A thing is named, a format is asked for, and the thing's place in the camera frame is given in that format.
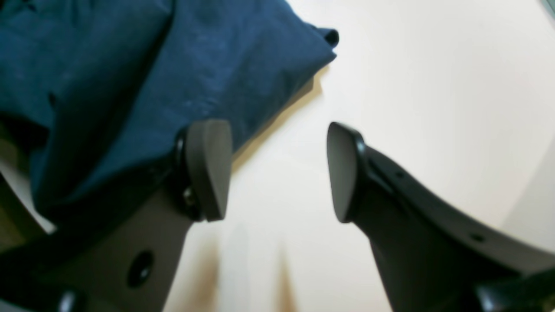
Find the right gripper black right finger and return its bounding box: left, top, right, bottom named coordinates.
left=326, top=122, right=555, bottom=312

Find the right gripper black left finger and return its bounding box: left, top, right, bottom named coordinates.
left=1, top=119, right=233, bottom=312

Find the dark blue t-shirt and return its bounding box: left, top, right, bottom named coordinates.
left=0, top=0, right=339, bottom=224

